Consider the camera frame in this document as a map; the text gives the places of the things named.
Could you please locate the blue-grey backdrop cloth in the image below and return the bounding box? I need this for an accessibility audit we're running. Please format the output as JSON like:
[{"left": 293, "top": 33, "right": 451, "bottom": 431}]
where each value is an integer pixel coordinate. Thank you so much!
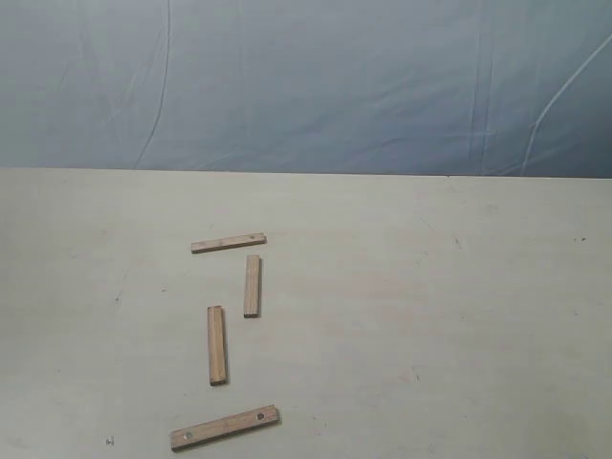
[{"left": 1, "top": 1, "right": 611, "bottom": 178}]

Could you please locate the wooden stick with holes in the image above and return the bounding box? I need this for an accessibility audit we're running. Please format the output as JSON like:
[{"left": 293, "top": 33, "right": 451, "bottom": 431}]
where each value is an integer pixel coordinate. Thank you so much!
[
  {"left": 170, "top": 404, "right": 280, "bottom": 452},
  {"left": 190, "top": 232, "right": 267, "bottom": 254}
]

